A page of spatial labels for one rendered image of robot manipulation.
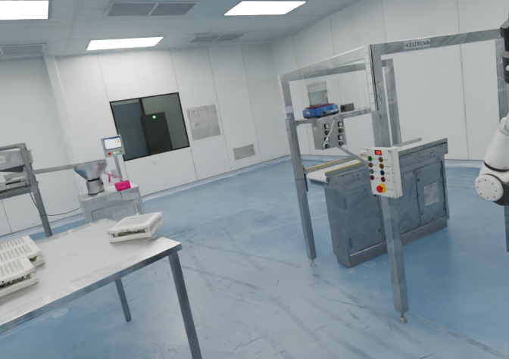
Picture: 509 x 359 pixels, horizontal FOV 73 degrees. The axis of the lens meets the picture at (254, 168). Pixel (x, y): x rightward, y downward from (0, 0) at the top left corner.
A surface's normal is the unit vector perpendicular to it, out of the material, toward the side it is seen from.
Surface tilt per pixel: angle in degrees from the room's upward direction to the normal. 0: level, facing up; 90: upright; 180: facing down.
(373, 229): 91
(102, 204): 90
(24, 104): 90
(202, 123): 90
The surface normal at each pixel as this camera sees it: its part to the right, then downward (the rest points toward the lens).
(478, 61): -0.83, 0.24
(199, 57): 0.53, 0.05
